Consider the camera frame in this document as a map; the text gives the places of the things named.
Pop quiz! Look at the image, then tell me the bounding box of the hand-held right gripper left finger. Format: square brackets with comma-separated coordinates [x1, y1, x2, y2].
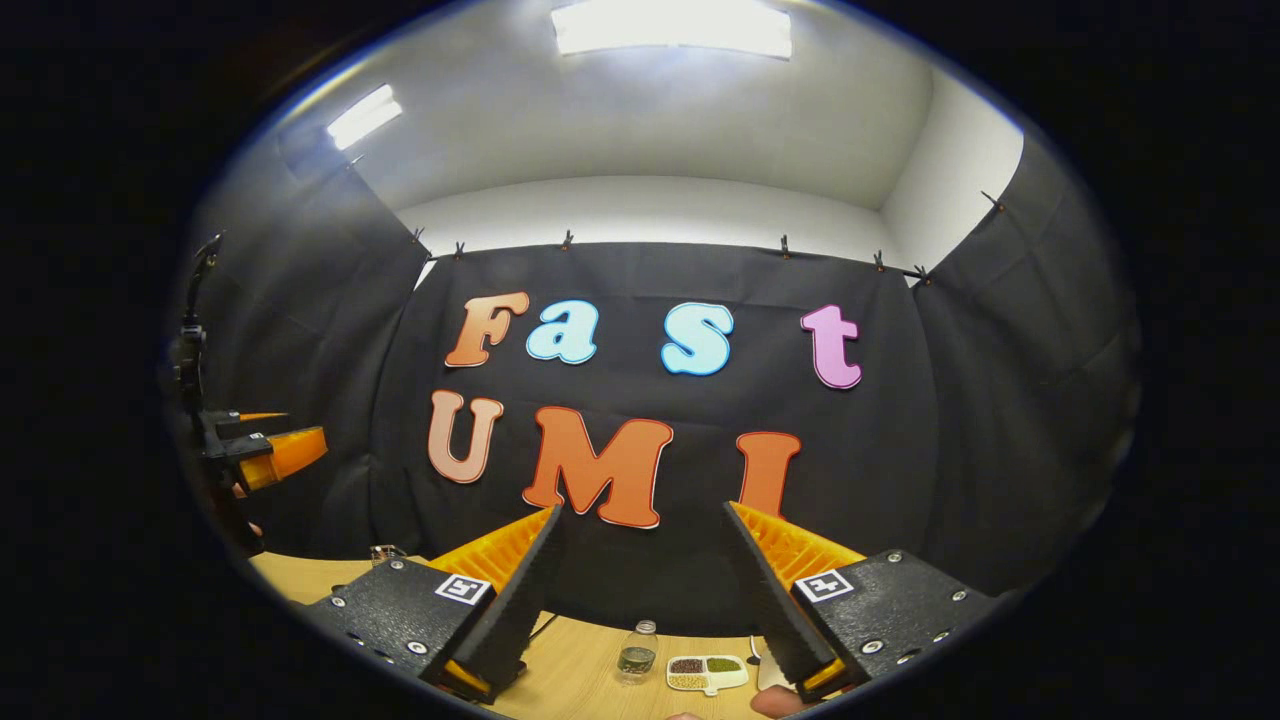
[300, 503, 564, 704]

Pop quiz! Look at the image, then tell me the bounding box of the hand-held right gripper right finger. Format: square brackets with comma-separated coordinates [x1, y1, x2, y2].
[722, 500, 1001, 704]

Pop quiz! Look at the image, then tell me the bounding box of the white toaster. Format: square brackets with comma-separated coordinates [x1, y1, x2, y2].
[750, 636, 796, 693]

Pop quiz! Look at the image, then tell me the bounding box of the black tripod stand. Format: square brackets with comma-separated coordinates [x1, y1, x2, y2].
[170, 232, 226, 421]

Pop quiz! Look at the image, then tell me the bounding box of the white divided bean dish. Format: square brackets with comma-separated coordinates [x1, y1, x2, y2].
[666, 655, 750, 697]

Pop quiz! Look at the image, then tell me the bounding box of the clear plastic water bottle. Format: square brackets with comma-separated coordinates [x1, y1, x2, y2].
[617, 620, 659, 686]

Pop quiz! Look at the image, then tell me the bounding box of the small ceiling light panel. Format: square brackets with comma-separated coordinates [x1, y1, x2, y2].
[326, 84, 404, 151]

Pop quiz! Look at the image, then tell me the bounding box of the row of black clips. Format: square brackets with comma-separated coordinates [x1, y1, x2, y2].
[345, 150, 1006, 286]

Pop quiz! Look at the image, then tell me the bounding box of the large ceiling light panel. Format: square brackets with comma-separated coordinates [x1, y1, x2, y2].
[550, 0, 793, 61]

